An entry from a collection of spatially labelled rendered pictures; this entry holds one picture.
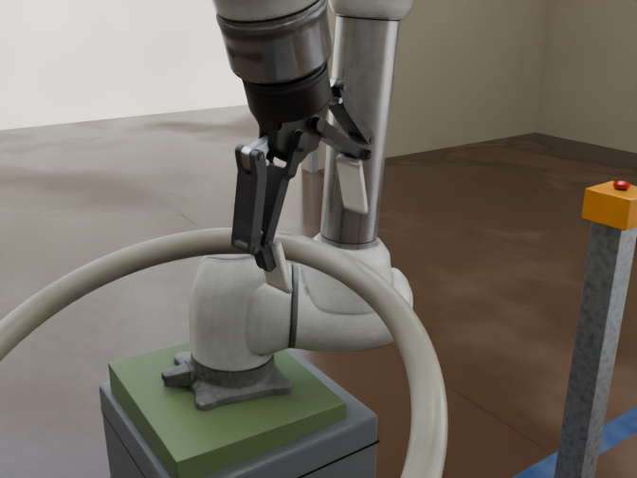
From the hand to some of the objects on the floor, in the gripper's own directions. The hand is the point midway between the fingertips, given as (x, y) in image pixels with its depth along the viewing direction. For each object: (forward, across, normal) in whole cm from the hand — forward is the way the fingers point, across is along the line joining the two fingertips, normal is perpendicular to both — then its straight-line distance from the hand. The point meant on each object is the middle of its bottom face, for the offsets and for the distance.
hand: (318, 238), depth 71 cm
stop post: (+163, -60, +17) cm, 174 cm away
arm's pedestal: (+132, +26, -26) cm, 137 cm away
